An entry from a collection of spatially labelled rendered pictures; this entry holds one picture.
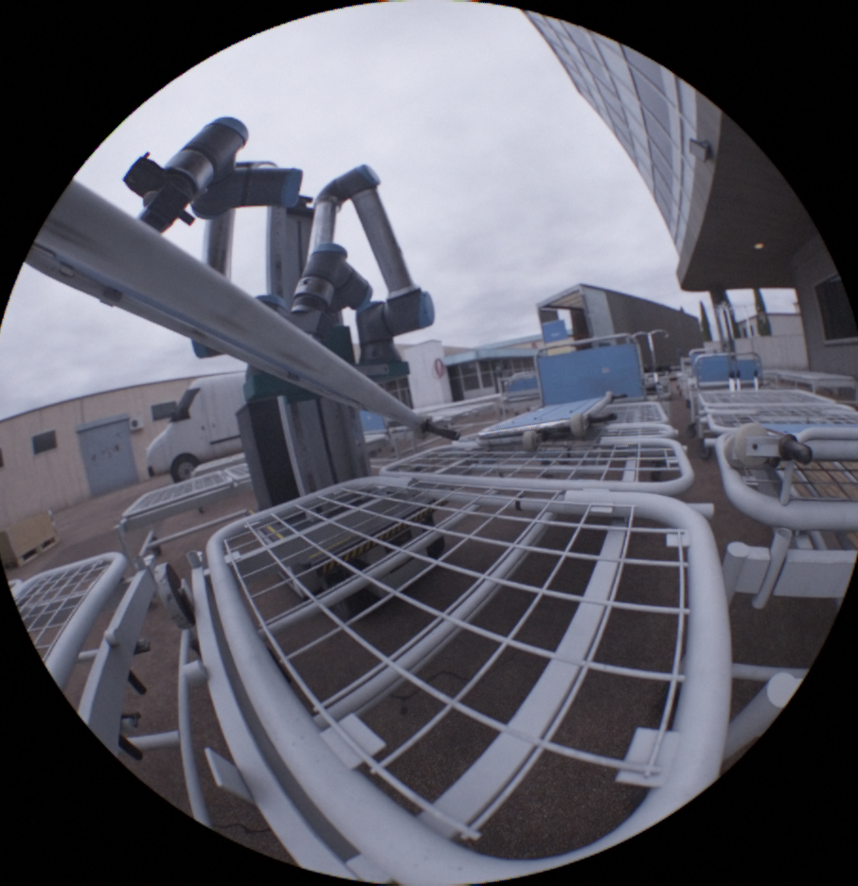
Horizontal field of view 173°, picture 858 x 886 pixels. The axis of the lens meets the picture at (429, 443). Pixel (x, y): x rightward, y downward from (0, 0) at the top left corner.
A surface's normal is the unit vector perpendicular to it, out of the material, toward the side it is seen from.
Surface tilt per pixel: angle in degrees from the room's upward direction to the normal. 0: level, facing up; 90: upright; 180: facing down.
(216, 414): 88
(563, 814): 0
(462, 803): 0
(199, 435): 89
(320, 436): 90
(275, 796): 0
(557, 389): 90
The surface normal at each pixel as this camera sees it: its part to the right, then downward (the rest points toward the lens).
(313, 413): 0.74, -0.04
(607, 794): -0.18, -0.97
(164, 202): 0.96, 0.15
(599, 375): -0.66, 0.24
